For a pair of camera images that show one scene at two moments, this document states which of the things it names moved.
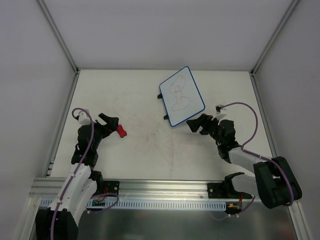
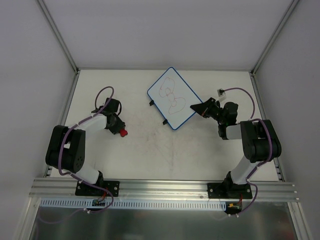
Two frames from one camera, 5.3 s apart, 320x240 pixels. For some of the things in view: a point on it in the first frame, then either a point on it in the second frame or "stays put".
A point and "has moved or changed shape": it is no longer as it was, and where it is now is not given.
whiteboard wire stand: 160,96 → 152,102
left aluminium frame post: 59,36 stays put
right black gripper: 208,124 → 208,109
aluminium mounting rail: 49,187 stays put
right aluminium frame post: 270,40 stays put
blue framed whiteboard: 181,98 has moved or changed shape
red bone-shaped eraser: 122,132 stays put
